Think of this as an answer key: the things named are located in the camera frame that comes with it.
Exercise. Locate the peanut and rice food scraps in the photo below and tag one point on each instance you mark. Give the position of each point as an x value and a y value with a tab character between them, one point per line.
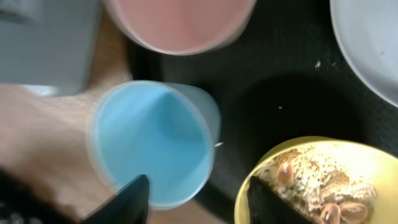
320	185

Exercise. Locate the light blue plastic cup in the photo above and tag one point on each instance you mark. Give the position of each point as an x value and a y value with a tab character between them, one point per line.
165	131

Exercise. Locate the round black serving tray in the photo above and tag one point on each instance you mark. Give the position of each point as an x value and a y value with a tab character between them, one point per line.
284	78

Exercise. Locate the grey plastic dishwasher rack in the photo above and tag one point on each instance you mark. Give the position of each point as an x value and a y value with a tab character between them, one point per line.
47	46

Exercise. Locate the pink plastic cup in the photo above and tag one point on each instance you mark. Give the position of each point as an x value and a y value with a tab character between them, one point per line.
181	27

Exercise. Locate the grey round plate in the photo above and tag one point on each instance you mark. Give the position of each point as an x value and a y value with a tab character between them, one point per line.
366	32

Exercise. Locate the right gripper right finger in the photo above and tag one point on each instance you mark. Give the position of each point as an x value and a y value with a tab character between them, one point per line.
266	207

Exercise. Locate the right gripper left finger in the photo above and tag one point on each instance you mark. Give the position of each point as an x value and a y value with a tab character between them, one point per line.
129	206

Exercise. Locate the yellow plastic bowl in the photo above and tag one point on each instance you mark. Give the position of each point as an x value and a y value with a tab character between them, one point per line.
380	167

